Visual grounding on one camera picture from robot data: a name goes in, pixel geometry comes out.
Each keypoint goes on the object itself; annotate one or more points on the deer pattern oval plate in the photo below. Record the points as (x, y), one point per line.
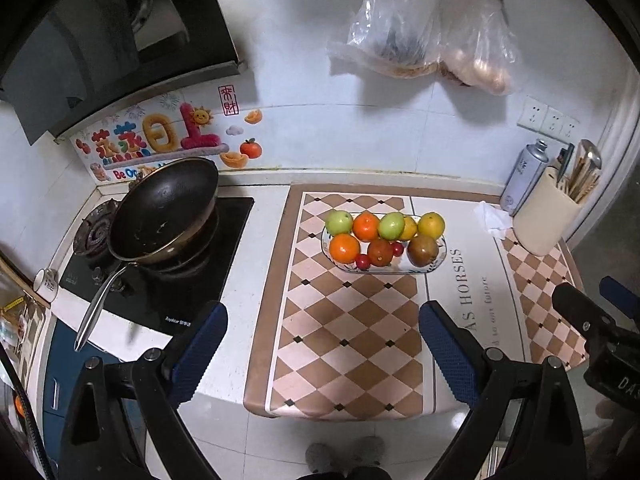
(399, 265)

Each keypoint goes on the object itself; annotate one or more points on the black frying pan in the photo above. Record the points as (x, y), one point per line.
(155, 221)

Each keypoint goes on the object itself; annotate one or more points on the colourful wall sticker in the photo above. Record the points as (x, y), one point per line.
(217, 120)

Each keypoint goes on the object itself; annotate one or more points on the utensils in holder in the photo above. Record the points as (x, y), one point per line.
(579, 173)

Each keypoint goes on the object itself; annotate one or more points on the green apple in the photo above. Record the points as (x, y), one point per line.
(339, 222)
(391, 226)

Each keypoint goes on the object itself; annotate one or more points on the black range hood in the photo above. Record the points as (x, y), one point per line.
(66, 62)

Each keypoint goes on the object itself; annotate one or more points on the grey gas canister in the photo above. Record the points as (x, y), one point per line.
(528, 168)

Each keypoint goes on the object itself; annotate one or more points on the orange tangerine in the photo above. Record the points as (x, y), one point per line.
(344, 248)
(365, 226)

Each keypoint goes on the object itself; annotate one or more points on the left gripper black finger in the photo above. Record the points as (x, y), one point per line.
(584, 315)

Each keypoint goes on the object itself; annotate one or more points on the cluttered side shelf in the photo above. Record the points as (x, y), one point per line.
(23, 314)

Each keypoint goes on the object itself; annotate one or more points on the checkered table mat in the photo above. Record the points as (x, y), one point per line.
(338, 343)

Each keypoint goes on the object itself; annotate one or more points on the small orange on shelf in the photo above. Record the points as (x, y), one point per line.
(19, 407)

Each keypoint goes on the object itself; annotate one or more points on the plastic bag with eggs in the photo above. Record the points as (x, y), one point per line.
(478, 47)

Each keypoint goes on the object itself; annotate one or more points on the left grey slipper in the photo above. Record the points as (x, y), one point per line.
(320, 459)

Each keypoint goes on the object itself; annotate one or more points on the yellow orange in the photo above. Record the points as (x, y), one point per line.
(410, 229)
(432, 225)

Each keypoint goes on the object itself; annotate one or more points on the grey slipper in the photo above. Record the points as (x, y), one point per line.
(368, 452)
(320, 459)

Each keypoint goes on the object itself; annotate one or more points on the white wall sockets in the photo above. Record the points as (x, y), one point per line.
(542, 118)

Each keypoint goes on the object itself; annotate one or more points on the cream utensil holder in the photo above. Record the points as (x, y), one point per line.
(544, 217)

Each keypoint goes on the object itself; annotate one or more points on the brown green fruit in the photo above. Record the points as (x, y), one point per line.
(422, 250)

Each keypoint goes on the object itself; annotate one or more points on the dark brown fruit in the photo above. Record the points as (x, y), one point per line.
(380, 252)

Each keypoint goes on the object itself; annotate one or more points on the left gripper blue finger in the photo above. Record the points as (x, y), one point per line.
(620, 297)

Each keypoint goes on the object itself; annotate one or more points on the plastic bag dark contents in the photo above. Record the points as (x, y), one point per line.
(394, 38)

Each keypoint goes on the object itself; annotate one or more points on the right grey slipper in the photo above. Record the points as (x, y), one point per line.
(368, 452)

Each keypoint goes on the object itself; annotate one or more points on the white mug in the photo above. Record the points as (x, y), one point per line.
(46, 284)

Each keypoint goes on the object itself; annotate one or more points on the red cherry tomato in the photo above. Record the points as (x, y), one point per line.
(363, 262)
(397, 248)

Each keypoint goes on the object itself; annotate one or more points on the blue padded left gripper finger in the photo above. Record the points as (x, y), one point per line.
(189, 353)
(457, 353)

